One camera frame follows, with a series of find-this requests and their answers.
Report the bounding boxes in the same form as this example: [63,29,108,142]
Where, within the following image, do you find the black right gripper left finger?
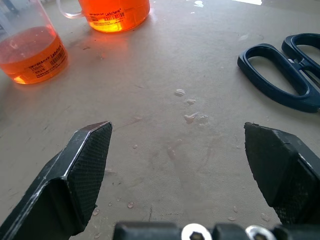
[0,120,113,240]

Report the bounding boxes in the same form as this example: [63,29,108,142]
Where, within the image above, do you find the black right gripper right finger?
[243,121,320,226]

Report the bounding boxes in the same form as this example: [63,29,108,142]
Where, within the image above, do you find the small beaker with orange liquid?
[0,0,69,85]

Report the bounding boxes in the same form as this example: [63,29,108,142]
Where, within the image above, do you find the dark blue handled scissors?
[236,33,320,114]

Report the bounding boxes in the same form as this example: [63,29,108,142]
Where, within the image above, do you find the large handled beaker orange liquid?
[56,0,151,33]

